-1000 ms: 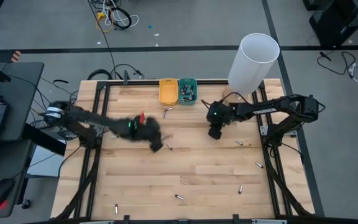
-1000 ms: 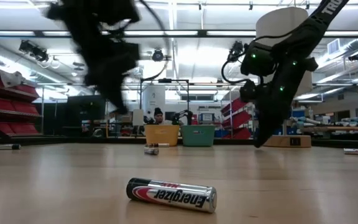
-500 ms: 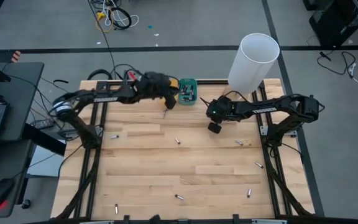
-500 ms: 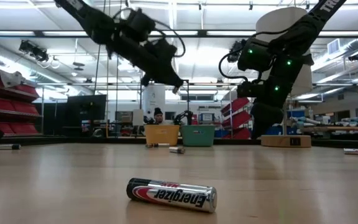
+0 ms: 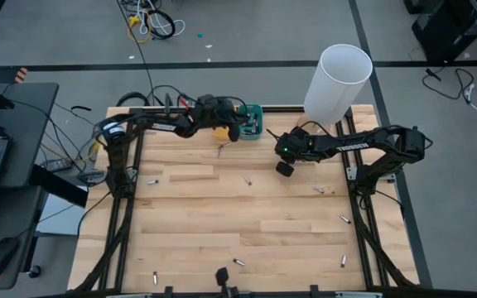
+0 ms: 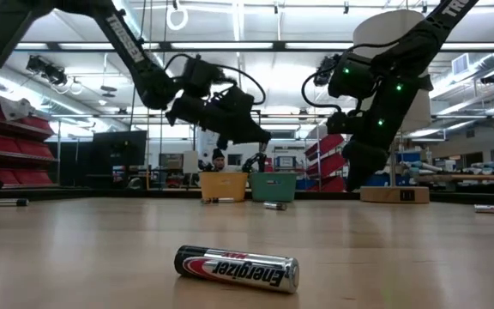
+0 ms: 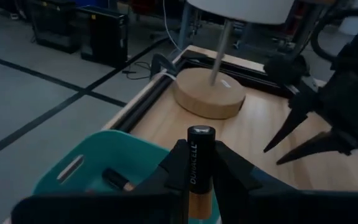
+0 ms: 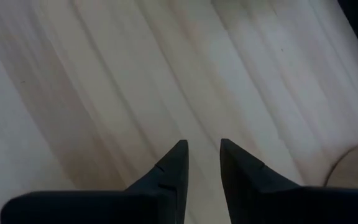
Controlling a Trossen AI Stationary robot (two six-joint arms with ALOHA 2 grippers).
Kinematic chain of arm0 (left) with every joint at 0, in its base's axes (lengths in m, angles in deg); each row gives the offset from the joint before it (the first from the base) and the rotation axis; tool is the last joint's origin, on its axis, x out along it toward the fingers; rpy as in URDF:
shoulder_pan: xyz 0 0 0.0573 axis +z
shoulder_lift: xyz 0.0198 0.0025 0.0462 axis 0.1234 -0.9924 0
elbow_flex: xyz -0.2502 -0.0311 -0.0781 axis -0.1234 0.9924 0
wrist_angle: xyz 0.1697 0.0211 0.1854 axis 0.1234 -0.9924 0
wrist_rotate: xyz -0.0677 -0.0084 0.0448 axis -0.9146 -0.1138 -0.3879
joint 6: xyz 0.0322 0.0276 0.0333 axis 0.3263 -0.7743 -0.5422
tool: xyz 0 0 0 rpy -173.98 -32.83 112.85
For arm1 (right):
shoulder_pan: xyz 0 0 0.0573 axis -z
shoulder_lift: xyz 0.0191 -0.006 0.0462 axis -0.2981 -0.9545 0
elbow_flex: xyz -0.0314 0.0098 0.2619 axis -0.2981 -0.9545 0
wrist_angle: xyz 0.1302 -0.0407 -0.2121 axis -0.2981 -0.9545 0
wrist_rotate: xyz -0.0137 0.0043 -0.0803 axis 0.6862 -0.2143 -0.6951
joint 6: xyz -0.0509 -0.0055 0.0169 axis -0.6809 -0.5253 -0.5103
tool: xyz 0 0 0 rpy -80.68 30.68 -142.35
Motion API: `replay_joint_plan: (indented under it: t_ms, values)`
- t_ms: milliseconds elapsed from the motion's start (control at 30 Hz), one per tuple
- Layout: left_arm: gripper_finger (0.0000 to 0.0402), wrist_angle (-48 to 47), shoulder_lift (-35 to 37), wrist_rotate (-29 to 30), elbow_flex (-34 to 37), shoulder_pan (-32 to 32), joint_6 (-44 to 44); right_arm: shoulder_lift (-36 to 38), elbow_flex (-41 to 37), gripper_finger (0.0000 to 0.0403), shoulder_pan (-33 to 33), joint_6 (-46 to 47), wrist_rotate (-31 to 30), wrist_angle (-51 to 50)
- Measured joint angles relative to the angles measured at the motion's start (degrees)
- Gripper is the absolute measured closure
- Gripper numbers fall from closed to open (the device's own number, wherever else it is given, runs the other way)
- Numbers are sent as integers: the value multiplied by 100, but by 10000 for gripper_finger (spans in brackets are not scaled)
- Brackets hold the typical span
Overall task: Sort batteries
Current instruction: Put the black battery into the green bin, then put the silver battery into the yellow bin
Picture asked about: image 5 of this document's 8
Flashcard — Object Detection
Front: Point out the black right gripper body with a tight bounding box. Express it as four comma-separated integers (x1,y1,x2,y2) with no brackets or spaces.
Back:
274,127,312,165

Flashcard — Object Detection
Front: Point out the black desk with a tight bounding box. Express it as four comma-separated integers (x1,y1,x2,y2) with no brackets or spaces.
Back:
0,81,60,291

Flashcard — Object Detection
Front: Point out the coiled black cable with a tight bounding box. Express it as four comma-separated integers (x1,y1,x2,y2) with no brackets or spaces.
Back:
145,8,176,41

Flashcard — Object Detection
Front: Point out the teal plastic bin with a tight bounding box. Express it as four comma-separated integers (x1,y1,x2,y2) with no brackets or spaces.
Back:
237,103,264,141

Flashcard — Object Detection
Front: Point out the yellow plastic bin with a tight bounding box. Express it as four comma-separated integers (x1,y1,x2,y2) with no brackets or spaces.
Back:
211,126,231,145

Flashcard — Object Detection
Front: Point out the black aluminium table frame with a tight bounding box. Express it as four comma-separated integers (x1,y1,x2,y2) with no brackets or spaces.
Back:
67,105,424,298

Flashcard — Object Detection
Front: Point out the black floor cable with plug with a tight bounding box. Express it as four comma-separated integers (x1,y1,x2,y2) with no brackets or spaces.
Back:
422,67,476,101

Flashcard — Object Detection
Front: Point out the black power strip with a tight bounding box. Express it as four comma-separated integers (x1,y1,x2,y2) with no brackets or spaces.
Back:
39,158,74,173

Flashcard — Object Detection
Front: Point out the black computer mouse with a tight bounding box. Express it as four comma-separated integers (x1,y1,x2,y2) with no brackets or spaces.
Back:
0,236,21,278

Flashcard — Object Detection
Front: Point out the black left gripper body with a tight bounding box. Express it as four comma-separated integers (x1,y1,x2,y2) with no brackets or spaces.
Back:
195,94,248,127

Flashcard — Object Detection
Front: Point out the orange black striped marker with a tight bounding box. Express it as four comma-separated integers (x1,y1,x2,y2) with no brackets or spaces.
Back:
13,66,29,84

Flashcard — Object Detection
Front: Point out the white flat panel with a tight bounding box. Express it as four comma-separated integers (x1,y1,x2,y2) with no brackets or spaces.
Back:
35,192,89,237

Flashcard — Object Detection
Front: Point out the black table-level camera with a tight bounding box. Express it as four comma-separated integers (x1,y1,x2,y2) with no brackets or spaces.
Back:
214,267,230,298

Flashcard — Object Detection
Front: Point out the white shade lamp wooden base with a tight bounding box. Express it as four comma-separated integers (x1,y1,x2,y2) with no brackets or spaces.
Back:
298,43,374,133

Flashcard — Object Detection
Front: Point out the yellow cable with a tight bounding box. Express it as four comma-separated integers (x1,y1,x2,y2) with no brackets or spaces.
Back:
127,15,153,45

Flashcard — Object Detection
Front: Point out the black computer tower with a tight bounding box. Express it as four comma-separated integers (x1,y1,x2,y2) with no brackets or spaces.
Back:
411,0,477,63

